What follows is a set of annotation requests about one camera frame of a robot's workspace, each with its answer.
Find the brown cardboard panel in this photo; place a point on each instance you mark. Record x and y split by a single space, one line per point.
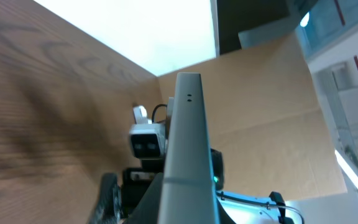
264 116

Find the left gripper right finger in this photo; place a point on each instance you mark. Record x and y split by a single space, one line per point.
224 218

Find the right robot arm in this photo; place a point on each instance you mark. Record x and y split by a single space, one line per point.
264 210

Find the white power strip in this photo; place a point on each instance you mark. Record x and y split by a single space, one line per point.
140 115

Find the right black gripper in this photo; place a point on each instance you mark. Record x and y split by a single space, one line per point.
135 182

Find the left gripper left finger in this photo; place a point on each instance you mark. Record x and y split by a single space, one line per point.
147 209

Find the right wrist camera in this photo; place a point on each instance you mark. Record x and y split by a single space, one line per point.
147 140

